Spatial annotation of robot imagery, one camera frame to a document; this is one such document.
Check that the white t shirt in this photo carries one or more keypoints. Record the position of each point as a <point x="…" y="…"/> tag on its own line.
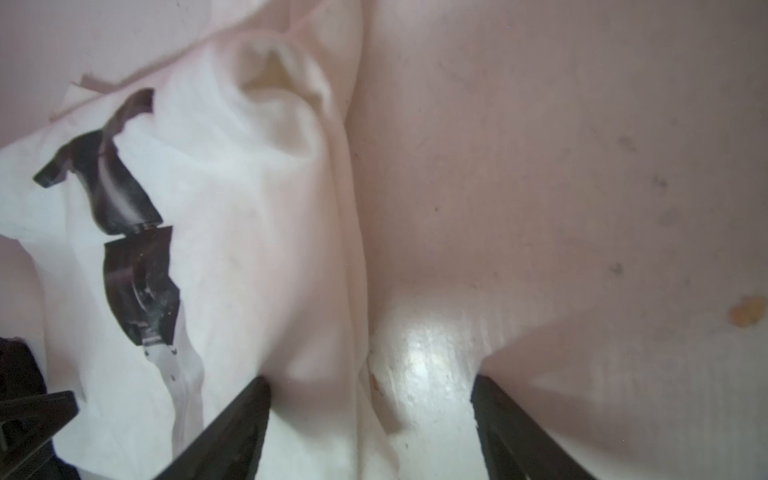
<point x="197" y="229"/>

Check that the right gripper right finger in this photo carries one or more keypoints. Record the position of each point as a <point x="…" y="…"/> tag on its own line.
<point x="513" y="445"/>

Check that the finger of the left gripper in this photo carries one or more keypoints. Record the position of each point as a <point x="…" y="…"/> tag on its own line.
<point x="44" y="416"/>

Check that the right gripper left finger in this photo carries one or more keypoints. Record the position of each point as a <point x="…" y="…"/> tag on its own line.
<point x="230" y="448"/>

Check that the folded black t shirt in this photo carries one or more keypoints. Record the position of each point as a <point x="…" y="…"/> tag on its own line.
<point x="21" y="377"/>

